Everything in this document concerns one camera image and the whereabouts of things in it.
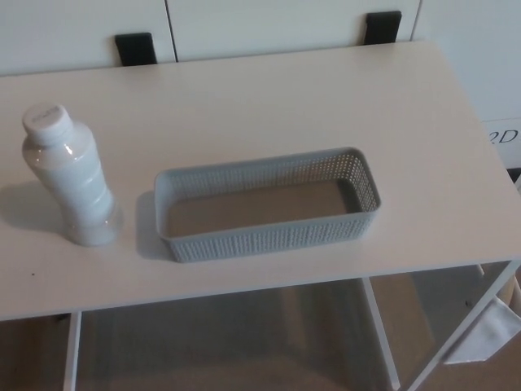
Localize white plastic bottle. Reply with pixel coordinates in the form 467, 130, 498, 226
20, 103, 125, 248

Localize white desk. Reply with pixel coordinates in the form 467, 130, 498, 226
0, 39, 521, 391

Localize grey perforated plastic basket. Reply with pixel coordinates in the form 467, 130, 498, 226
154, 146, 384, 264

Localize white cabinet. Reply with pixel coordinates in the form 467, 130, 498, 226
0, 0, 425, 78

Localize white paper sign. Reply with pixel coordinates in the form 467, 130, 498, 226
479, 116, 521, 169

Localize black rectangular bracket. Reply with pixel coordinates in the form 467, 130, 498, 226
114, 33, 159, 67
365, 11, 402, 45

